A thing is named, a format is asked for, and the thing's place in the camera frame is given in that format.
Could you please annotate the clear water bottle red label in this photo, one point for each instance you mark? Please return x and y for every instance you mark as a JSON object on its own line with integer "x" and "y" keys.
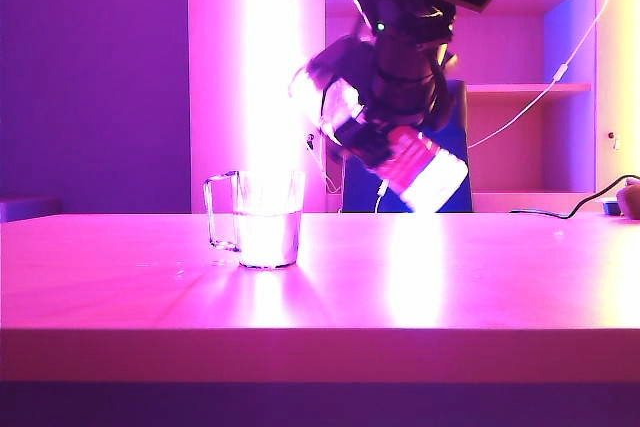
{"x": 425, "y": 162}

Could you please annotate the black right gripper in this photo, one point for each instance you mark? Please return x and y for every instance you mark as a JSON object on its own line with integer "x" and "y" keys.
{"x": 405, "y": 77}

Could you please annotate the brown rounded object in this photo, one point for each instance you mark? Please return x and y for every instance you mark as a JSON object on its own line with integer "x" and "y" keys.
{"x": 631, "y": 202}

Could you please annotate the pink light tube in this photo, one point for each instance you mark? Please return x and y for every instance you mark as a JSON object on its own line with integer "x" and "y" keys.
{"x": 270, "y": 72}

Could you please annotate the wall shelf unit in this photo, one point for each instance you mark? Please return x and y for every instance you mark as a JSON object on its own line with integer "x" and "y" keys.
{"x": 525, "y": 89}

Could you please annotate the blue chair back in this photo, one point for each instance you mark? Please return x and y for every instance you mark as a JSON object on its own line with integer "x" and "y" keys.
{"x": 360, "y": 192}

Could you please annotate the small wall knob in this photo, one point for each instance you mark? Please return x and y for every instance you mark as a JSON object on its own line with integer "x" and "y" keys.
{"x": 614, "y": 139}

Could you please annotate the clear glass mug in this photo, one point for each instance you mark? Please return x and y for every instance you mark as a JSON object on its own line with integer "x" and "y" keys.
{"x": 270, "y": 237}

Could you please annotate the small black plug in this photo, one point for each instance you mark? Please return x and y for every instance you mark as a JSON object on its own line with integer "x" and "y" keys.
{"x": 310, "y": 142}

